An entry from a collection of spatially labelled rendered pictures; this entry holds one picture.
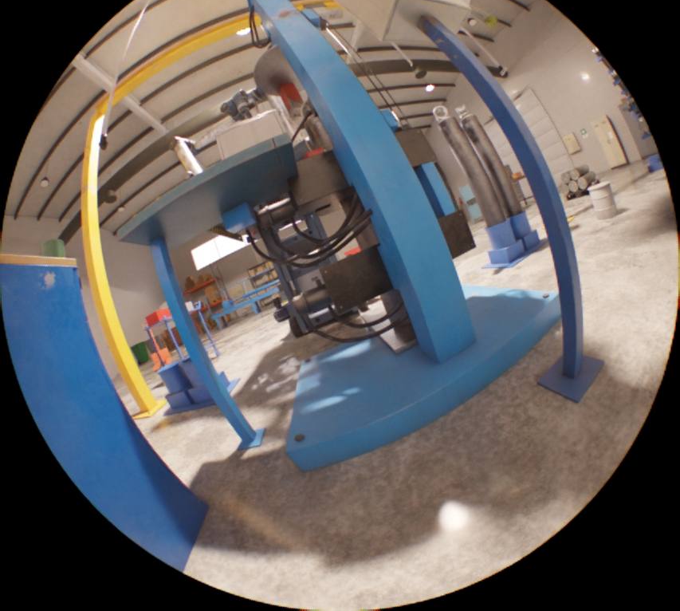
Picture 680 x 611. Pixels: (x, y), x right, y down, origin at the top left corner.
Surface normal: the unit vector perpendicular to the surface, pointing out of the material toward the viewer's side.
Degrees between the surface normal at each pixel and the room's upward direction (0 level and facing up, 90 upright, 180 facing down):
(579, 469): 0
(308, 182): 90
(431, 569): 0
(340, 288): 90
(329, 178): 90
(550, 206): 90
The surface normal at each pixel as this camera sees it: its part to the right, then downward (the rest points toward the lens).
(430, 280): 0.09, 0.00
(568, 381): -0.39, -0.92
